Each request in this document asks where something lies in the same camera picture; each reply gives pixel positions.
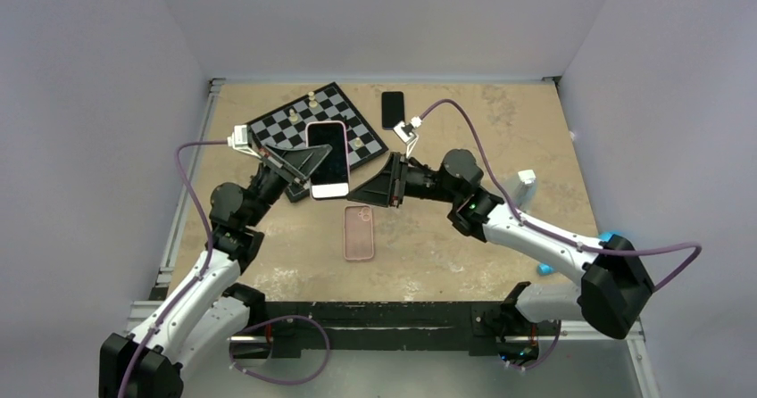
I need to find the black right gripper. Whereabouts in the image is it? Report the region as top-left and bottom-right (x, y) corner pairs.
(346, 153), (460, 209)

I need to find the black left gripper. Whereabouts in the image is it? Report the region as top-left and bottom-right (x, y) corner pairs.
(245, 143), (332, 228)

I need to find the pink phone case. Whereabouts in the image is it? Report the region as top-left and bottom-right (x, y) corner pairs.
(343, 205), (375, 261)

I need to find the black bare phone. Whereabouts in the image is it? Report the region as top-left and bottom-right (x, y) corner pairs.
(381, 91), (405, 130)

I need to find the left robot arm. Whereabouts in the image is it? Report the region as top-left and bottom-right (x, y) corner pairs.
(97, 126), (331, 397)

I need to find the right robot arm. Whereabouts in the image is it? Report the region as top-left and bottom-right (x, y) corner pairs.
(347, 149), (654, 339)

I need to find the black and white chessboard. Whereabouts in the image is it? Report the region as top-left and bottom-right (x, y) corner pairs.
(247, 83), (387, 202)

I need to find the white chess pawn far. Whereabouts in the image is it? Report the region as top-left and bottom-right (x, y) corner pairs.
(308, 91), (318, 108)

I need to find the white spray bottle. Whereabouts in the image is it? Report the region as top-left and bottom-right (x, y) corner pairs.
(505, 170), (537, 211)

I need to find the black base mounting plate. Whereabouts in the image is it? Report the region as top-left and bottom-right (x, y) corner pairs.
(230, 300), (560, 361)

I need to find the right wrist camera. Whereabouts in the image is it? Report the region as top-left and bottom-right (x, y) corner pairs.
(393, 117), (422, 158)

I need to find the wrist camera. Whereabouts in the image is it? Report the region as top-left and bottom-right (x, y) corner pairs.
(227, 124), (262, 160)
(393, 117), (422, 158)

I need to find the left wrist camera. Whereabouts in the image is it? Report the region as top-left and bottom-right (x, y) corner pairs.
(227, 124), (262, 160)

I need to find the aluminium table frame rail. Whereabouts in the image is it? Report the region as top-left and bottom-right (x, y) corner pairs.
(155, 78), (227, 287)

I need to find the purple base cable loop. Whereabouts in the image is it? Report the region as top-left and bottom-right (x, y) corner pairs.
(228, 315), (330, 387)

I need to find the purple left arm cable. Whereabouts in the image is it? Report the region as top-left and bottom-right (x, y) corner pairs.
(116, 140), (235, 398)

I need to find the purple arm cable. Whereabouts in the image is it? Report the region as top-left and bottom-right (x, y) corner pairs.
(416, 98), (703, 293)
(116, 140), (235, 398)

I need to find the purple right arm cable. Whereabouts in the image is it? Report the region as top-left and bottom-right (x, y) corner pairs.
(416, 98), (703, 293)

